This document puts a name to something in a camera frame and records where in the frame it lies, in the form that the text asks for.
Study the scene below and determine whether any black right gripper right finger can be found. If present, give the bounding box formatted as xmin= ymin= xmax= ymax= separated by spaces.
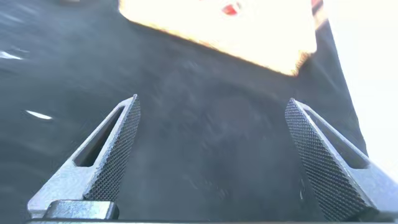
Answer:
xmin=284 ymin=98 xmax=398 ymax=223

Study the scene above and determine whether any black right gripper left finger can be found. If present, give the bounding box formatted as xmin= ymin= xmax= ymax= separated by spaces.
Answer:
xmin=27 ymin=94 xmax=141 ymax=221

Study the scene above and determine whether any red Hi-Chew candy stick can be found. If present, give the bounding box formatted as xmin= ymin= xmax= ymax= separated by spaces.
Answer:
xmin=221 ymin=2 xmax=242 ymax=16

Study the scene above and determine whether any wicker basket with handles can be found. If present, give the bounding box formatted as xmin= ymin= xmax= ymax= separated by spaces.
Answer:
xmin=118 ymin=0 xmax=327 ymax=77

